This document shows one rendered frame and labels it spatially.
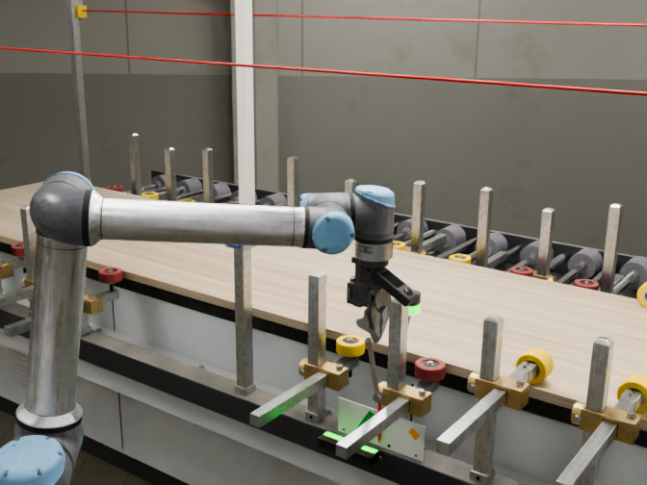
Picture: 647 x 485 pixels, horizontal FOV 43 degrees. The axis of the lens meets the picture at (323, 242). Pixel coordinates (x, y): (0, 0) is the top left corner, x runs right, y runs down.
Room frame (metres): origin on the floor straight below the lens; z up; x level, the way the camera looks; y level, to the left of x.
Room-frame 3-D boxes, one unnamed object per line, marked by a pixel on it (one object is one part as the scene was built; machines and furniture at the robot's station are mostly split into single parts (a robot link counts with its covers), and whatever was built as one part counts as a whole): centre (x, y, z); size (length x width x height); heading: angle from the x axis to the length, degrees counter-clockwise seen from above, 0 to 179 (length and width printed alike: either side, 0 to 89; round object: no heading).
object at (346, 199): (1.80, -0.01, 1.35); 0.12 x 0.12 x 0.09; 7
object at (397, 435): (1.88, -0.15, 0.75); 0.26 x 0.01 x 0.10; 55
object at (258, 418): (1.93, 0.04, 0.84); 0.43 x 0.03 x 0.04; 145
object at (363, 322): (1.81, -0.11, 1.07); 0.06 x 0.03 x 0.09; 54
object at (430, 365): (1.95, -0.28, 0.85); 0.08 x 0.08 x 0.11
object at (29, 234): (2.75, 1.03, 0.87); 0.03 x 0.03 x 0.48; 55
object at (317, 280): (2.03, 0.02, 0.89); 0.03 x 0.03 x 0.48; 55
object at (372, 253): (1.82, -0.12, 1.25); 0.10 x 0.09 x 0.05; 144
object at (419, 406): (1.87, -0.21, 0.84); 0.13 x 0.06 x 0.05; 55
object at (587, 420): (1.58, -0.61, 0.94); 0.13 x 0.06 x 0.05; 55
